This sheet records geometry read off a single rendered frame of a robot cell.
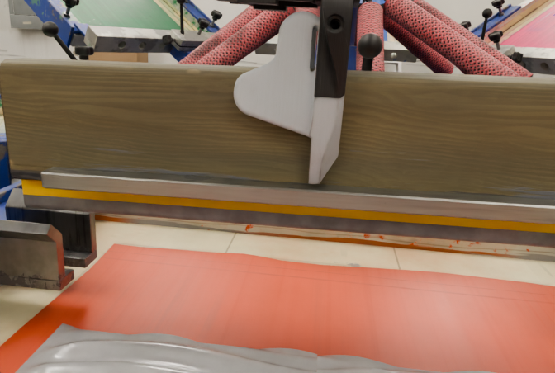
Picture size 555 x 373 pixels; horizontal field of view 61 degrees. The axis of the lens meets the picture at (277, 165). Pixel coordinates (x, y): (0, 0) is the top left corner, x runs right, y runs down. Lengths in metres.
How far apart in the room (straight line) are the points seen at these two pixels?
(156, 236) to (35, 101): 0.23
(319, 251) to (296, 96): 0.25
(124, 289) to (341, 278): 0.18
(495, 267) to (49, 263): 0.39
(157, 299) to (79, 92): 0.17
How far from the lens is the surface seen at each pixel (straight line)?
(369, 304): 0.40
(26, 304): 0.41
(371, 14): 0.95
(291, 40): 0.25
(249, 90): 0.25
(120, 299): 0.40
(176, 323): 0.36
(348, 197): 0.26
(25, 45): 5.37
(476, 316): 0.41
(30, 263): 0.38
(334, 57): 0.23
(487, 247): 0.52
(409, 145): 0.27
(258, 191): 0.27
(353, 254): 0.47
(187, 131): 0.28
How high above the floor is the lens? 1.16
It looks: 15 degrees down
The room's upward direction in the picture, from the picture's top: 3 degrees clockwise
